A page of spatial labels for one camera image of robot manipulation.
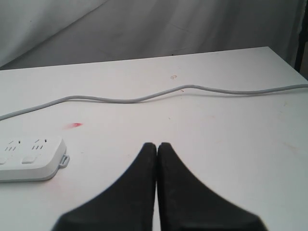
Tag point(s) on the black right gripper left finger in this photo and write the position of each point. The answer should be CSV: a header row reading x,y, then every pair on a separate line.
x,y
127,205

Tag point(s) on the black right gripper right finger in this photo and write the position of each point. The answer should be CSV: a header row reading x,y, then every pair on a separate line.
x,y
186,204

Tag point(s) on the white five-outlet power strip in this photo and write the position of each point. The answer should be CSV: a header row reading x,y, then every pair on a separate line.
x,y
32,158

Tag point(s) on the grey backdrop cloth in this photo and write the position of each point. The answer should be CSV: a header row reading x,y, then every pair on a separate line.
x,y
37,33

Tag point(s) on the dark stand pole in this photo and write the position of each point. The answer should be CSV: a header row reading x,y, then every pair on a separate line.
x,y
302,39

